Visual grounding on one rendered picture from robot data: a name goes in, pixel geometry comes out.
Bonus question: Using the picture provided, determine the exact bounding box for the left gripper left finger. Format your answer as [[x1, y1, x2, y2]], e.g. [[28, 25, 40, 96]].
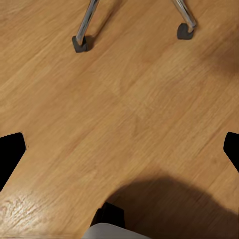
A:
[[0, 132, 26, 192]]

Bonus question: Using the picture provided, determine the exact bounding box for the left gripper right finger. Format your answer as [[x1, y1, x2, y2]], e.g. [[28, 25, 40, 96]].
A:
[[223, 132, 239, 172]]

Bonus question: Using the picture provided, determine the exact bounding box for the swivel chair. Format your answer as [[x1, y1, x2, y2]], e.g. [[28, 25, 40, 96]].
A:
[[72, 0, 196, 53]]

